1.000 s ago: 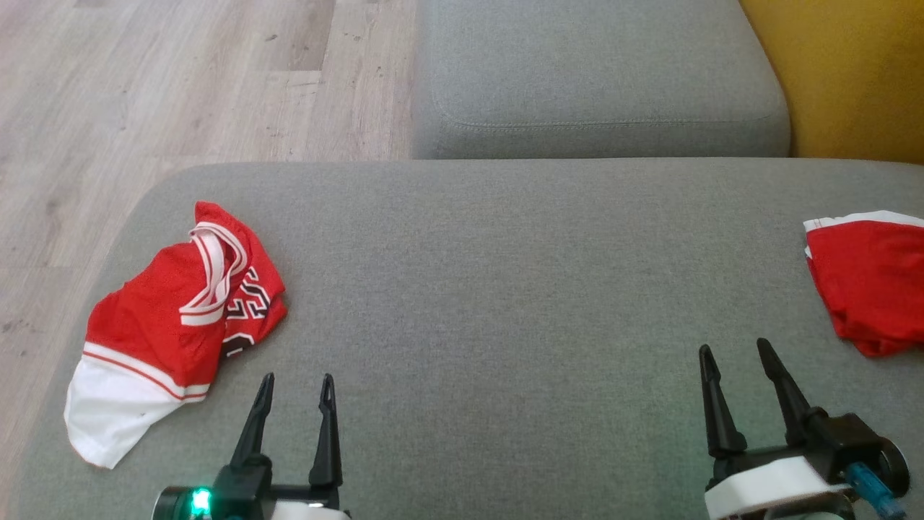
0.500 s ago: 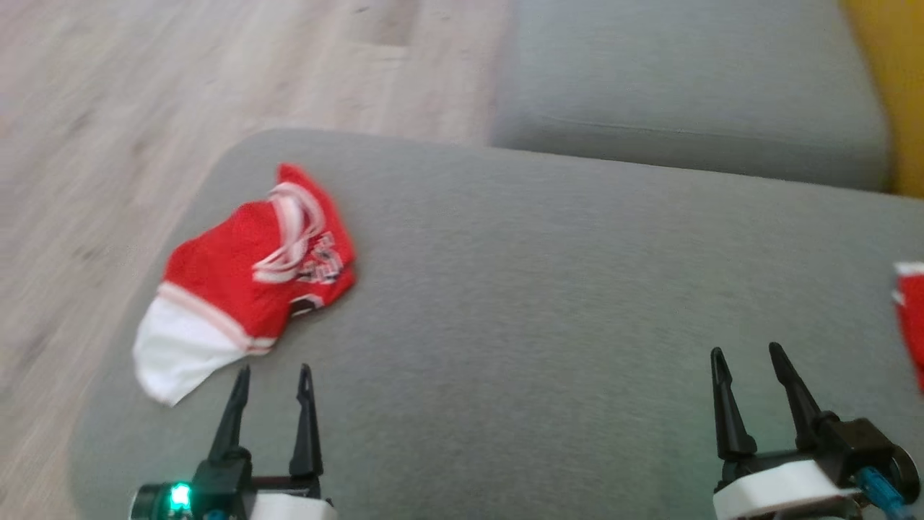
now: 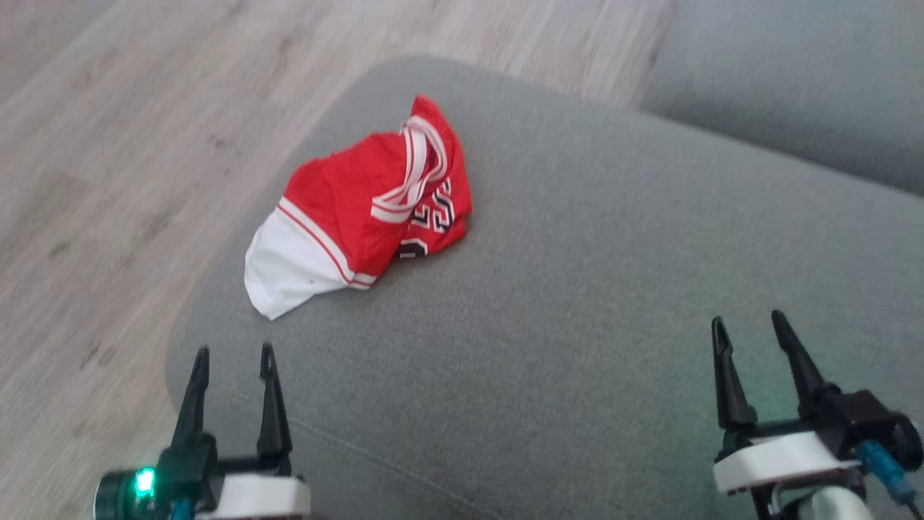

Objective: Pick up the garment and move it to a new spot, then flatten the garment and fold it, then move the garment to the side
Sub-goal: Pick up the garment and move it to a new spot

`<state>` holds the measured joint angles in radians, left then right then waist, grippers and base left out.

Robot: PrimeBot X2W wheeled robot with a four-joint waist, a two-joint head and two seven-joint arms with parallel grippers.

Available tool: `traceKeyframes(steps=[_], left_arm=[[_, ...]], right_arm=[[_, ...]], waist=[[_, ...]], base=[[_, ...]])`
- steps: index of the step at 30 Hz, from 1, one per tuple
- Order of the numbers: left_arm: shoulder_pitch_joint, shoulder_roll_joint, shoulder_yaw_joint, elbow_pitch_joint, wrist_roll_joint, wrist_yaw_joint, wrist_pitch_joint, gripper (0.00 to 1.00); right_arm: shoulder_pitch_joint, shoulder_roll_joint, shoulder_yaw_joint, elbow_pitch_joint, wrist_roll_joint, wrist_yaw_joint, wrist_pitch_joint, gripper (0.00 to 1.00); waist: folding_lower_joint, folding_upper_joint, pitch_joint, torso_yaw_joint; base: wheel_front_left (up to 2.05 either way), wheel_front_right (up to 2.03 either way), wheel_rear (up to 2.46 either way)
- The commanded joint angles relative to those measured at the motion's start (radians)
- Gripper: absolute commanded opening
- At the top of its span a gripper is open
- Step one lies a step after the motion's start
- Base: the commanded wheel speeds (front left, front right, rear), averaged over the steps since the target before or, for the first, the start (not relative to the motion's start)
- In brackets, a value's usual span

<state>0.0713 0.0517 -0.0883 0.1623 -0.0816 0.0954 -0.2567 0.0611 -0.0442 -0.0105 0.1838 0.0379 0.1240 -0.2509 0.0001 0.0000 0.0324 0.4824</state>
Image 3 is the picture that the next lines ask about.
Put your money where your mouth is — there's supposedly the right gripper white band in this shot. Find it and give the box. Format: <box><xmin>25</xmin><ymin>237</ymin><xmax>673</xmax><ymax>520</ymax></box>
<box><xmin>711</xmin><ymin>312</ymin><xmax>923</xmax><ymax>495</ymax></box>

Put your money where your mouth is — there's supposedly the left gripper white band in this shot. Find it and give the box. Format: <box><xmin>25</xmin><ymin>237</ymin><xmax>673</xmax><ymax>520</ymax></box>
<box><xmin>94</xmin><ymin>343</ymin><xmax>311</xmax><ymax>520</ymax></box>

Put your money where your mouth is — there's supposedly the red white jersey top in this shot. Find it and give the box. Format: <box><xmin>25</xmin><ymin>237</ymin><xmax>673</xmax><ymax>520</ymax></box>
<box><xmin>244</xmin><ymin>94</ymin><xmax>474</xmax><ymax>322</ymax></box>

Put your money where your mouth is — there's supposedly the large grey sofa chaise cushion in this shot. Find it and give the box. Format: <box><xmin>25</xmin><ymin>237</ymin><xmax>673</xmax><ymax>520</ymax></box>
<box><xmin>166</xmin><ymin>56</ymin><xmax>924</xmax><ymax>520</ymax></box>

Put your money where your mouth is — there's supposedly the grey sofa seat cushion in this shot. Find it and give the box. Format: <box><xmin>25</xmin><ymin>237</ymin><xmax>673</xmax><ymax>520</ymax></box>
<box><xmin>639</xmin><ymin>0</ymin><xmax>924</xmax><ymax>196</ymax></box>

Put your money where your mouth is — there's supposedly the right gripper blue plug cable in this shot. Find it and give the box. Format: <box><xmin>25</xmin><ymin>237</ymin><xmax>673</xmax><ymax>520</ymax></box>
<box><xmin>858</xmin><ymin>439</ymin><xmax>924</xmax><ymax>520</ymax></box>

